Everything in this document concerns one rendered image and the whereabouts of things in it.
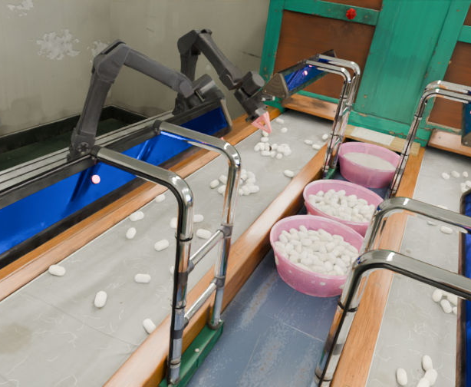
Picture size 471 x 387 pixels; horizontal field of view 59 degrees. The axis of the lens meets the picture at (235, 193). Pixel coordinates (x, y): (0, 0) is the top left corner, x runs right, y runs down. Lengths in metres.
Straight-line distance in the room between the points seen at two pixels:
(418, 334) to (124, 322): 0.61
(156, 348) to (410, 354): 0.50
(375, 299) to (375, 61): 1.23
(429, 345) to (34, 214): 0.79
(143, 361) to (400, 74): 1.59
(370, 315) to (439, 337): 0.16
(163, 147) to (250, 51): 2.35
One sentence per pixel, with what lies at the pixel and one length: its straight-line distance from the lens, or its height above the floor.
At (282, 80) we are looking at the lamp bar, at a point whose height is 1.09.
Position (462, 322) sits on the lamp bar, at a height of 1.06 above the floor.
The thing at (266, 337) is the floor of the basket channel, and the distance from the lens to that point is 0.97.
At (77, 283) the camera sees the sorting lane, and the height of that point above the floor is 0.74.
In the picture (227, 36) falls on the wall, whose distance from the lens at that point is 3.13.
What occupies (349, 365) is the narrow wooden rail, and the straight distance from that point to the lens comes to 0.85.
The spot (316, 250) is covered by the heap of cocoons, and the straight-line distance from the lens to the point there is 1.15.
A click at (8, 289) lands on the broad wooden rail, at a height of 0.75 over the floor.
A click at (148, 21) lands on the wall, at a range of 3.53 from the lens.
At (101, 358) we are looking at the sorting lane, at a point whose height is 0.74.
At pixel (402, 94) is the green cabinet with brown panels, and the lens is 2.00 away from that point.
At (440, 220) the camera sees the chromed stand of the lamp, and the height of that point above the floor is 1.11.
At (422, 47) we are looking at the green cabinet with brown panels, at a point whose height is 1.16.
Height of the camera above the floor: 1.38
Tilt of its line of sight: 29 degrees down
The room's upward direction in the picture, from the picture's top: 8 degrees clockwise
